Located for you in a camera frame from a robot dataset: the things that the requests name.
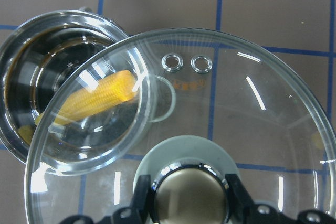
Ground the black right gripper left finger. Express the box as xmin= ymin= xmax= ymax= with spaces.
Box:
xmin=112 ymin=175 xmax=151 ymax=224

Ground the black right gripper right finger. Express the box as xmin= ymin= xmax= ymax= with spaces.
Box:
xmin=225 ymin=174 xmax=335 ymax=223

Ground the glass pot lid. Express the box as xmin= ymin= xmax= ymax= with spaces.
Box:
xmin=25 ymin=28 xmax=335 ymax=223

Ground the yellow corn cob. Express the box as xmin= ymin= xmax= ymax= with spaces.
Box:
xmin=18 ymin=69 xmax=139 ymax=146

